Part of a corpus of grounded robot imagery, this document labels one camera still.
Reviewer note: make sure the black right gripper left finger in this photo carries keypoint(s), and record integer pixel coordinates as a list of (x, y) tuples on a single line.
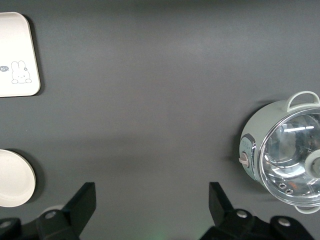
[(75, 207)]

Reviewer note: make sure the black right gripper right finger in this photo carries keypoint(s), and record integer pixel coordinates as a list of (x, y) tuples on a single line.
[(225, 215)]

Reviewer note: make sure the cream round plate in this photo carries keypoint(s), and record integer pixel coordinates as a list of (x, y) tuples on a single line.
[(12, 177)]

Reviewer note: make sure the cream rabbit print tray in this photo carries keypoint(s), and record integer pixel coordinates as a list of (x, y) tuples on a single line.
[(15, 50)]

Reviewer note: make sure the glass pot lid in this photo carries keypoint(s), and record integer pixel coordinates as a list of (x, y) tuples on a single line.
[(287, 150)]

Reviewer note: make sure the pale green electric pot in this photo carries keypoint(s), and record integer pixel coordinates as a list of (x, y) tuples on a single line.
[(252, 120)]

